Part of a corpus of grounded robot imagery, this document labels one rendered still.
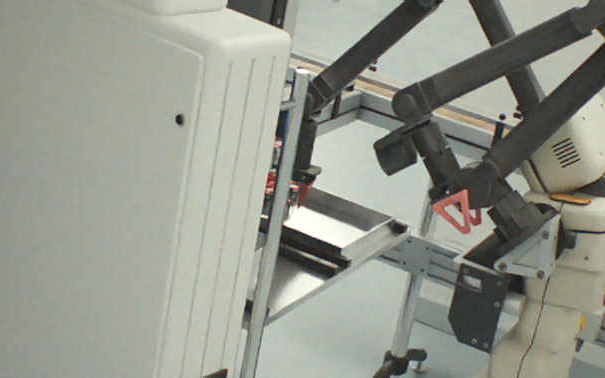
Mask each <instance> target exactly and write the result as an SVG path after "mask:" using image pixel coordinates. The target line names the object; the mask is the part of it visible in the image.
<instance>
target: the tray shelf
mask: <svg viewBox="0 0 605 378"><path fill-rule="evenodd" d="M410 232H411V230H410V229H409V228H407V232H406V233H404V234H403V233H401V232H398V231H394V230H393V231H392V232H390V233H389V234H387V235H385V236H383V237H382V239H379V240H377V241H375V242H374V243H372V244H370V245H369V246H367V247H365V248H362V249H361V250H359V251H357V252H356V253H354V255H352V256H350V257H349V258H350V259H352V262H351V266H350V267H349V268H343V267H341V266H339V272H338V275H337V276H335V277H334V276H330V275H328V274H325V273H323V272H320V271H318V270H314V268H312V267H309V266H307V265H304V264H302V263H298V262H296V261H293V260H291V259H288V258H286V257H282V256H280V255H277V260H276V265H275V271H274V277H273V282H272V289H271V294H270V300H269V306H268V308H270V313H269V317H268V318H265V323H264V327H267V326H268V325H270V324H272V323H273V322H275V321H276V319H278V318H280V317H281V316H284V315H285V314H287V313H289V312H290V311H292V310H293V309H295V308H297V307H298V306H301V305H302V304H304V303H306V301H307V300H309V299H310V298H312V297H314V296H316V295H318V294H319V293H321V292H323V291H324V290H326V289H327V288H329V287H332V285H333V284H335V283H336V282H338V281H340V280H341V279H343V278H344V277H346V276H349V275H350V274H352V273H353V272H355V271H357V269H358V268H360V267H361V266H363V265H366V264H367V263H369V262H370V261H372V260H374V259H375V258H377V257H378V256H381V255H383V253H384V252H386V251H387V250H389V249H391V248H392V247H394V246H395V245H398V244H400V243H401V242H403V241H405V240H406V239H408V237H409V236H410ZM259 265H260V264H258V265H256V266H255V267H253V268H252V269H251V276H249V282H248V288H247V294H246V298H247V299H250V300H252V301H254V295H255V289H256V283H257V277H258V272H259ZM250 318H251V314H250V313H247V312H245V311H244V312H243V318H242V324H241V328H242V329H244V330H248V325H250Z"/></svg>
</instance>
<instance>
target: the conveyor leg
mask: <svg viewBox="0 0 605 378"><path fill-rule="evenodd" d="M433 187H434V184H433V182H432V179H431V177H430V179H428V183H427V188H426V193H425V198H424V202H423V207H422V212H421V216H420V221H419V226H418V231H417V234H418V235H419V236H422V237H426V238H432V237H433V236H434V232H435V227H436V222H437V218H438V213H436V212H435V211H434V210H433V209H432V208H431V205H430V202H431V199H430V197H428V195H427V194H428V192H427V191H428V189H431V188H433ZM422 283H423V278H421V277H418V276H416V275H412V274H410V273H408V274H407V279H406V283H405V289H404V293H403V298H402V302H401V308H400V312H399V317H397V322H396V327H395V331H394V336H393V341H392V346H391V350H390V354H391V355H392V357H394V358H397V359H404V358H406V353H407V349H408V344H409V340H410V334H411V330H412V326H413V320H414V316H416V312H417V307H418V302H419V297H420V293H421V289H422Z"/></svg>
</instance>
